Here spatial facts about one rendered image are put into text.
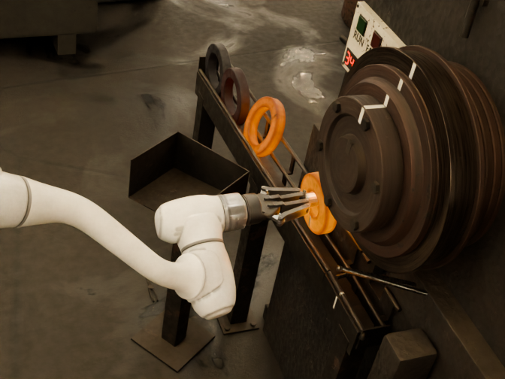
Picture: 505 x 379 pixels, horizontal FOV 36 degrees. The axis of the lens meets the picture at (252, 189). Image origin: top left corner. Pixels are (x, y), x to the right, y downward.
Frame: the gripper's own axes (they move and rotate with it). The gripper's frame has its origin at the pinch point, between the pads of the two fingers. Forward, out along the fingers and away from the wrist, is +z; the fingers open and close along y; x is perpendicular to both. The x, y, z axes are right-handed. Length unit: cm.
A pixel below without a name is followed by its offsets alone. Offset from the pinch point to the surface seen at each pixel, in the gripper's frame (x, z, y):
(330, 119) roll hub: 31.3, -7.2, 9.7
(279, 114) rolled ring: -6.7, 7.8, -45.2
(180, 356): -82, -25, -22
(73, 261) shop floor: -82, -51, -73
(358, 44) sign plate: 29.8, 14.7, -21.2
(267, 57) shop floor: -88, 75, -206
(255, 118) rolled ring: -15, 5, -56
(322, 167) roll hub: 20.1, -7.7, 11.6
